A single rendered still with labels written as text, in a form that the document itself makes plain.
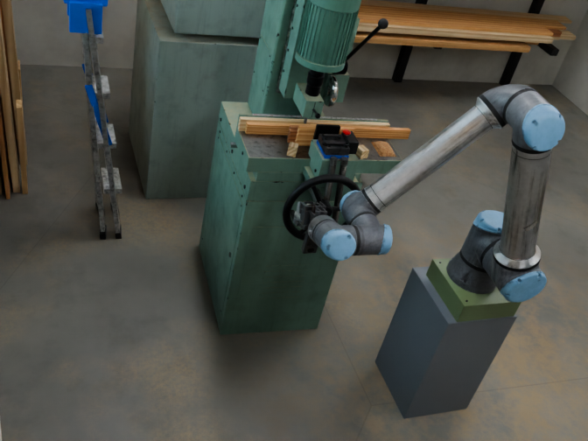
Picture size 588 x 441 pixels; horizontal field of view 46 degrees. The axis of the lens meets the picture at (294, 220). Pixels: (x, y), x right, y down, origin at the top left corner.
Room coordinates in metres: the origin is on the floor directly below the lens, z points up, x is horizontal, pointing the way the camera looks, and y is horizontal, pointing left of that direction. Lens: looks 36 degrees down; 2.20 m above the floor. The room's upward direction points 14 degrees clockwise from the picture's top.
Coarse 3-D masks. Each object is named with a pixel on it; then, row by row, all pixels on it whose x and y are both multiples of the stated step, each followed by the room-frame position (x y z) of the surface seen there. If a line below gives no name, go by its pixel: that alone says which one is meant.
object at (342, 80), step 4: (336, 76) 2.50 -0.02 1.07; (340, 76) 2.51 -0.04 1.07; (344, 76) 2.51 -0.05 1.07; (348, 76) 2.52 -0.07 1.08; (324, 80) 2.51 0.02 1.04; (340, 80) 2.51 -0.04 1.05; (344, 80) 2.52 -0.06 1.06; (324, 84) 2.50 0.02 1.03; (340, 84) 2.51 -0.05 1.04; (344, 84) 2.52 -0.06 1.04; (324, 88) 2.49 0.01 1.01; (340, 88) 2.51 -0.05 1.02; (344, 88) 2.52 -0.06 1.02; (320, 92) 2.51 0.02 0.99; (324, 92) 2.49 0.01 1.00; (340, 92) 2.52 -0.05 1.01; (344, 92) 2.52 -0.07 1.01; (340, 96) 2.52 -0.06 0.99; (340, 100) 2.52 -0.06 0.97
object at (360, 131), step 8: (248, 128) 2.21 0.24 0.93; (256, 128) 2.22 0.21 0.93; (264, 128) 2.23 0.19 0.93; (272, 128) 2.25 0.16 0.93; (280, 128) 2.26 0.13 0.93; (288, 128) 2.27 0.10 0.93; (360, 128) 2.39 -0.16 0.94; (368, 128) 2.41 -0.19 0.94; (376, 128) 2.43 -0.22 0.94; (384, 128) 2.44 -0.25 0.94; (392, 128) 2.46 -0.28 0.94; (400, 128) 2.47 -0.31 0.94; (408, 128) 2.49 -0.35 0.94; (360, 136) 2.39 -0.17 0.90; (368, 136) 2.41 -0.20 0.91; (376, 136) 2.42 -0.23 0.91; (384, 136) 2.43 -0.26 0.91; (392, 136) 2.45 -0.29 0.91; (400, 136) 2.46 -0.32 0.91; (408, 136) 2.47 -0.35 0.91
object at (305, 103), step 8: (296, 88) 2.36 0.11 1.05; (304, 88) 2.34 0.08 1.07; (296, 96) 2.34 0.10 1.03; (304, 96) 2.28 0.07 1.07; (312, 96) 2.29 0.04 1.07; (320, 96) 2.31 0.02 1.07; (296, 104) 2.33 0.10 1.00; (304, 104) 2.25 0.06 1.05; (312, 104) 2.26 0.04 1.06; (320, 104) 2.27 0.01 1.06; (304, 112) 2.25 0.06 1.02; (312, 112) 2.26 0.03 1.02; (320, 112) 2.27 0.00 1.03
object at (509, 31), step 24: (360, 24) 4.37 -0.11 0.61; (408, 24) 4.57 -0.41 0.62; (432, 24) 4.65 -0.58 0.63; (456, 24) 4.76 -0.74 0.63; (480, 24) 4.89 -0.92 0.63; (504, 24) 5.01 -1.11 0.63; (528, 24) 5.15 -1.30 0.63; (552, 24) 5.29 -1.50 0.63; (408, 48) 5.05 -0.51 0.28; (480, 48) 4.78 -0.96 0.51; (504, 48) 4.87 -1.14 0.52; (528, 48) 4.96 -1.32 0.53; (552, 48) 5.18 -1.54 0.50; (504, 72) 5.52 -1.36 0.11
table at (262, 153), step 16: (240, 144) 2.17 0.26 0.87; (256, 144) 2.15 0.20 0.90; (272, 144) 2.18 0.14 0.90; (288, 144) 2.21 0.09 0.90; (368, 144) 2.36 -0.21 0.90; (256, 160) 2.07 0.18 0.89; (272, 160) 2.09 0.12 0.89; (288, 160) 2.12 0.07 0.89; (304, 160) 2.14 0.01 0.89; (368, 160) 2.24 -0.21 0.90; (384, 160) 2.27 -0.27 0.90; (400, 160) 2.30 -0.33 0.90; (304, 176) 2.11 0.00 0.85
